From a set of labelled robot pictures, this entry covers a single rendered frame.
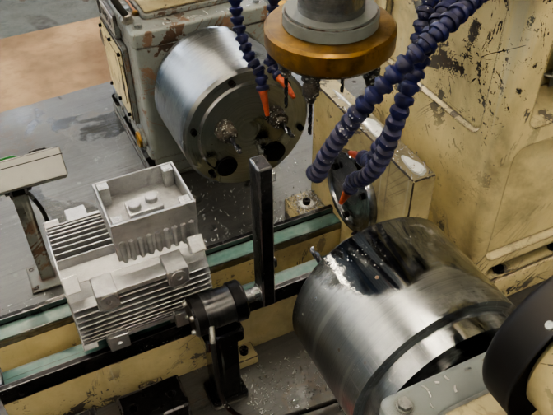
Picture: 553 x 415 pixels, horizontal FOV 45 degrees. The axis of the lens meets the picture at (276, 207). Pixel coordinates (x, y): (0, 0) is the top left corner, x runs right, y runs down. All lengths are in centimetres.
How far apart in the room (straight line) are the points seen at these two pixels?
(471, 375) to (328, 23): 46
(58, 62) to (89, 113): 165
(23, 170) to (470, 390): 78
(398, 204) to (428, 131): 16
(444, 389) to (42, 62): 296
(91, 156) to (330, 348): 95
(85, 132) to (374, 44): 98
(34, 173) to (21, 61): 234
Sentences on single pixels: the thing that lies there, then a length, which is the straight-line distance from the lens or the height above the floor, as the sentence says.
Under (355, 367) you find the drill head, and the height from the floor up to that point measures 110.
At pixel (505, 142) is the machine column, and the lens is 100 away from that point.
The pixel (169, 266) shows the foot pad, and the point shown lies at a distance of 94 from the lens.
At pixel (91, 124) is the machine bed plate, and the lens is 174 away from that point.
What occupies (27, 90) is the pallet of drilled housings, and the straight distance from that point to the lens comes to 325.
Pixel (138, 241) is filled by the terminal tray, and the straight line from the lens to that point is 94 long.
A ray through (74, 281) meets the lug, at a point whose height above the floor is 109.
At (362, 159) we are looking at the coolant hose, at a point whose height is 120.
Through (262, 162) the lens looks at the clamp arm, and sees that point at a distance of 82.
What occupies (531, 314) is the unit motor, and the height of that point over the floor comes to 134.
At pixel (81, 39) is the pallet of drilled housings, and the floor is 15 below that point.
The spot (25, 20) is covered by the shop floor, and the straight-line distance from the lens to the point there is 425.
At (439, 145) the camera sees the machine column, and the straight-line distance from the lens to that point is 111.
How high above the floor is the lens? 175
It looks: 42 degrees down
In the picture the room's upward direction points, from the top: 1 degrees counter-clockwise
